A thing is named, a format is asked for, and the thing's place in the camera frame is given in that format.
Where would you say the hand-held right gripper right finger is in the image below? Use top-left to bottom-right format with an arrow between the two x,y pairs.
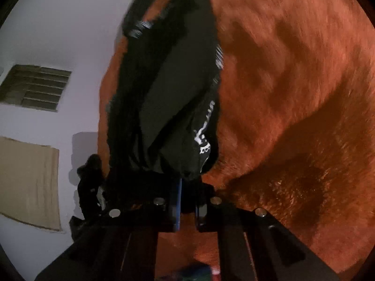
195,181 -> 342,281

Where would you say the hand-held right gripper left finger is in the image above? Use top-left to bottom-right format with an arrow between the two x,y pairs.
34,178 -> 183,281

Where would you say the black garment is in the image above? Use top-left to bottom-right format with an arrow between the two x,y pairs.
107,0 -> 225,182

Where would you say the multicoloured cloth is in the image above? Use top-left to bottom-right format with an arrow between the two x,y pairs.
155,265 -> 222,281

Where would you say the beige sheet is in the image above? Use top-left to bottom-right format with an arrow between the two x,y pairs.
0,136 -> 63,232

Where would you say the orange fleece blanket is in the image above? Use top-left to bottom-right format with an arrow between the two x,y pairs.
98,0 -> 375,276

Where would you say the wall vent window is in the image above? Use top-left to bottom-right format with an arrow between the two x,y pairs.
0,64 -> 72,112

